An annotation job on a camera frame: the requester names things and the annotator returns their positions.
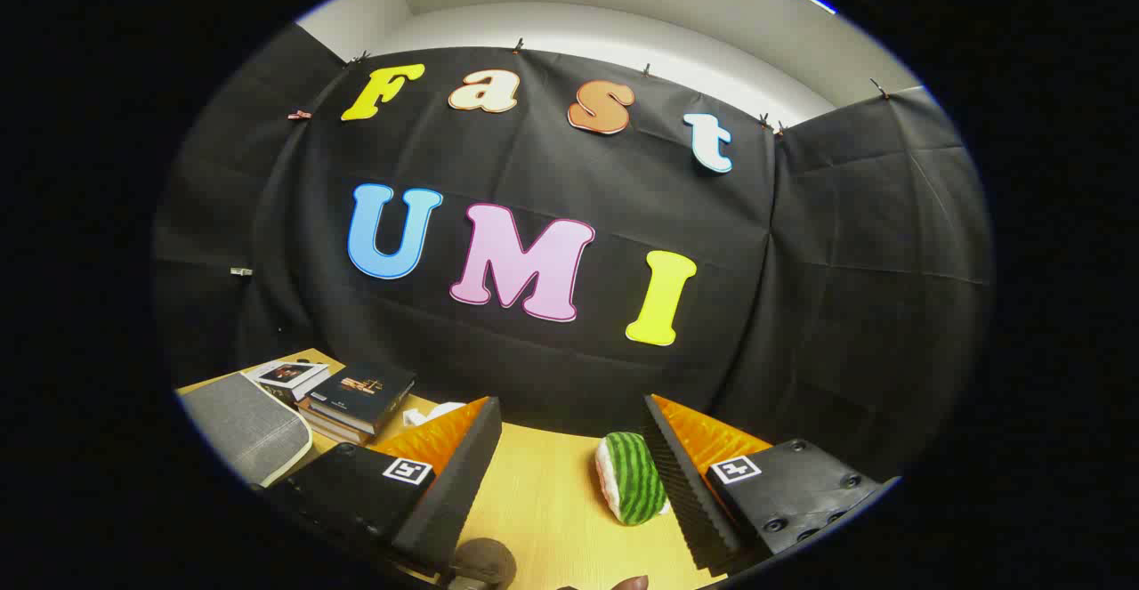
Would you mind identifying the grey fabric storage box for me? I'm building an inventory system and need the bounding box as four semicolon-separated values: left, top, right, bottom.
181;373;314;489

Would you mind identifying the white plush toy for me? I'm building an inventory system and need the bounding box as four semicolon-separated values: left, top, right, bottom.
402;401;468;428

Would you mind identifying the brown fuzzy shoe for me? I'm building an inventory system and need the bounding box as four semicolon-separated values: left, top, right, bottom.
449;537;519;590

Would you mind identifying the white portrait cover book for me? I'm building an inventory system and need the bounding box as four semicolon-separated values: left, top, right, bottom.
245;359;332;402

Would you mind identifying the dark hardcover book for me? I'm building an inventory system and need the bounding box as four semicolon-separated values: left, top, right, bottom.
307;360;417;435

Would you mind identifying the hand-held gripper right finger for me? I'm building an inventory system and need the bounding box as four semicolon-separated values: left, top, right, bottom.
641;393;902;575

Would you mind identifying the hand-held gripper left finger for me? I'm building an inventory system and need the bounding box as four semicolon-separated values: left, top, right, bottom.
263;396;504;578

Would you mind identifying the watermelon slice plush toy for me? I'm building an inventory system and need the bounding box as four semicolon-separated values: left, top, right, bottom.
594;432;670;527

